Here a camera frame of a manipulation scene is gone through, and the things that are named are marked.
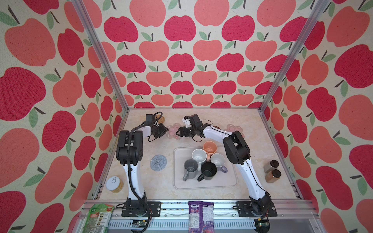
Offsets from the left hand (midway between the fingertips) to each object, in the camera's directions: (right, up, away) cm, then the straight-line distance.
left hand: (168, 131), depth 104 cm
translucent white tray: (+33, -27, -22) cm, 48 cm away
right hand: (+8, -3, -2) cm, 9 cm away
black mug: (+26, -21, -20) cm, 39 cm away
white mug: (+21, -15, -12) cm, 29 cm away
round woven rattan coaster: (-7, +8, +10) cm, 15 cm away
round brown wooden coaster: (+37, +3, +6) cm, 37 cm away
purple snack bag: (+20, -40, -35) cm, 57 cm away
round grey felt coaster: (-5, -19, -13) cm, 24 cm away
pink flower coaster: (+48, +2, +4) cm, 48 cm away
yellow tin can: (-26, -27, -26) cm, 46 cm away
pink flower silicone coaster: (+3, +1, +4) cm, 5 cm away
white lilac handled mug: (+33, -17, -16) cm, 41 cm away
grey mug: (+16, -20, -17) cm, 31 cm away
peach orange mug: (+29, -10, -10) cm, 32 cm away
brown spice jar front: (+60, -22, -27) cm, 69 cm away
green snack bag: (-30, -41, -34) cm, 61 cm away
